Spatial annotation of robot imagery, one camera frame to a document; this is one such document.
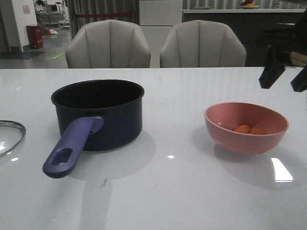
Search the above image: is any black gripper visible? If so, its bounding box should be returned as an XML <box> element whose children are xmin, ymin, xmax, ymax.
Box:
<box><xmin>258</xmin><ymin>15</ymin><xmax>307</xmax><ymax>92</ymax></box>

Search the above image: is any orange ham slice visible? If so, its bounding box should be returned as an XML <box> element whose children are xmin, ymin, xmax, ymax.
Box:
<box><xmin>249</xmin><ymin>127</ymin><xmax>266</xmax><ymax>135</ymax></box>
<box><xmin>233</xmin><ymin>125</ymin><xmax>250</xmax><ymax>134</ymax></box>

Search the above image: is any pink bowl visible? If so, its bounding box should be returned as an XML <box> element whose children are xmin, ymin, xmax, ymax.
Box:
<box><xmin>204</xmin><ymin>102</ymin><xmax>289</xmax><ymax>155</ymax></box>

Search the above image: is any glass lid with blue knob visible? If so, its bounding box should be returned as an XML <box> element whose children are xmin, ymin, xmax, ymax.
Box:
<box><xmin>0</xmin><ymin>120</ymin><xmax>26</xmax><ymax>158</ymax></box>

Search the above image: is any beige sofa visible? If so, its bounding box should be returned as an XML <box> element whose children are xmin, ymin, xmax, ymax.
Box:
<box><xmin>290</xmin><ymin>52</ymin><xmax>307</xmax><ymax>68</ymax></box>

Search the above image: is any dark kitchen counter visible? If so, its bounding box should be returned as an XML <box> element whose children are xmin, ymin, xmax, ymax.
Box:
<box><xmin>181</xmin><ymin>9</ymin><xmax>307</xmax><ymax>68</ymax></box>

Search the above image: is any fruit plate on counter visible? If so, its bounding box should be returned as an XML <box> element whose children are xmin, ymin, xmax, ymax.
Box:
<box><xmin>238</xmin><ymin>0</ymin><xmax>260</xmax><ymax>9</ymax></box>

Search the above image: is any grey chair right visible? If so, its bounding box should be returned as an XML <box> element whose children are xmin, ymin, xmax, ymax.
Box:
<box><xmin>160</xmin><ymin>20</ymin><xmax>247</xmax><ymax>68</ymax></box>

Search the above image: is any grey chair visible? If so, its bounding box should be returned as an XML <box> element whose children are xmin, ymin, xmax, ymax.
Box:
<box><xmin>160</xmin><ymin>20</ymin><xmax>247</xmax><ymax>68</ymax></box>
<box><xmin>65</xmin><ymin>20</ymin><xmax>151</xmax><ymax>69</ymax></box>

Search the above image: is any white cabinet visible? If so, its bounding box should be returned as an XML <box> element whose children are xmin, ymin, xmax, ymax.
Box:
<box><xmin>139</xmin><ymin>0</ymin><xmax>183</xmax><ymax>68</ymax></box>

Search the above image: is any grey chair left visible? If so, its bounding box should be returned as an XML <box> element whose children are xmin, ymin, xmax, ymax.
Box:
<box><xmin>65</xmin><ymin>20</ymin><xmax>151</xmax><ymax>69</ymax></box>

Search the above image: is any red barrier belt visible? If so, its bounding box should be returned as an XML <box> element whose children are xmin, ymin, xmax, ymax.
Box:
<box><xmin>74</xmin><ymin>11</ymin><xmax>134</xmax><ymax>18</ymax></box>

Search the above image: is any red bin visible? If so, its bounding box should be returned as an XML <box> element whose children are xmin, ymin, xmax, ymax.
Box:
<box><xmin>26</xmin><ymin>25</ymin><xmax>43</xmax><ymax>49</ymax></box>

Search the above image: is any dark blue saucepan purple handle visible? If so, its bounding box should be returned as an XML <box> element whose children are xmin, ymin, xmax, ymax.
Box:
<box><xmin>42</xmin><ymin>80</ymin><xmax>144</xmax><ymax>178</ymax></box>

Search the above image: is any pink wall notice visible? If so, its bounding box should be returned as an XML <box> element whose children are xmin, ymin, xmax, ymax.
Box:
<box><xmin>23</xmin><ymin>5</ymin><xmax>30</xmax><ymax>14</ymax></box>

